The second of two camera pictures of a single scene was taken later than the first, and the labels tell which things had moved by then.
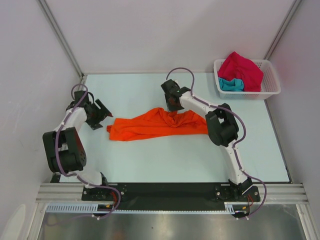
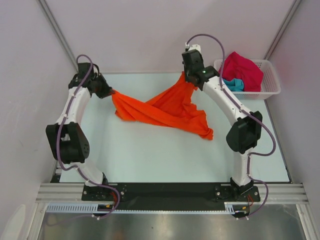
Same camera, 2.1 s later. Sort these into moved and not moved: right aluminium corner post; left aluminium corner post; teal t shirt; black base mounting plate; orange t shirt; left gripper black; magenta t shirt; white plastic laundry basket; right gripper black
Moved: orange t shirt; left gripper black; right gripper black
Not moved: left aluminium corner post; black base mounting plate; teal t shirt; white plastic laundry basket; magenta t shirt; right aluminium corner post
